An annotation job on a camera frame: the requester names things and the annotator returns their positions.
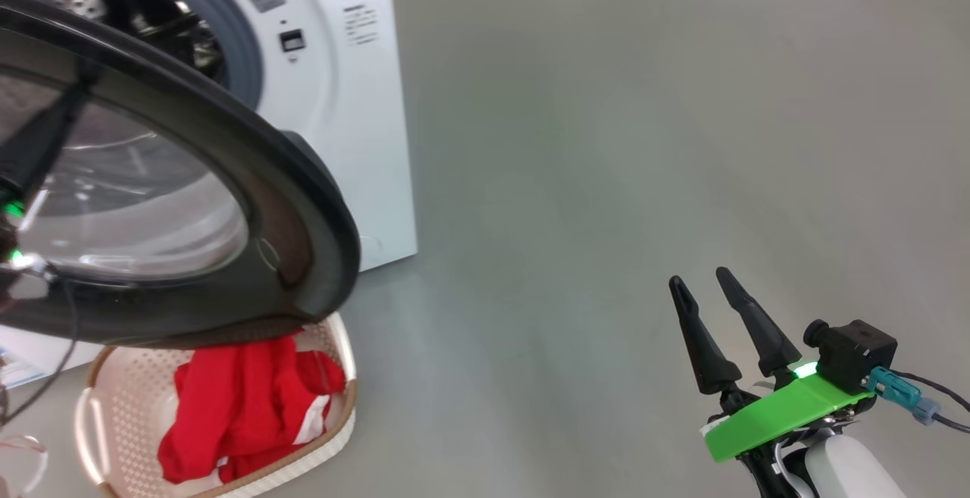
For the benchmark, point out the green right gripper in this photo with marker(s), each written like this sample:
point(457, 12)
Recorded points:
point(780, 414)

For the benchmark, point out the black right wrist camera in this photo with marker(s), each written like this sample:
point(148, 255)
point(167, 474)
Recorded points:
point(856, 354)

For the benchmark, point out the white front-load washing machine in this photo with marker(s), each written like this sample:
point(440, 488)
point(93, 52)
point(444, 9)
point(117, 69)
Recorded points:
point(356, 142)

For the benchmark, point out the cream perforated laundry basket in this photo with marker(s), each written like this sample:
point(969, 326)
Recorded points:
point(125, 399)

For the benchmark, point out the dark grey round washer door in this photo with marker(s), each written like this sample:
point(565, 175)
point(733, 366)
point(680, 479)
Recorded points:
point(303, 202)

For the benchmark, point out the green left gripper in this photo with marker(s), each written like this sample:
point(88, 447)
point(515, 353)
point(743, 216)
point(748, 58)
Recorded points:
point(19, 240)

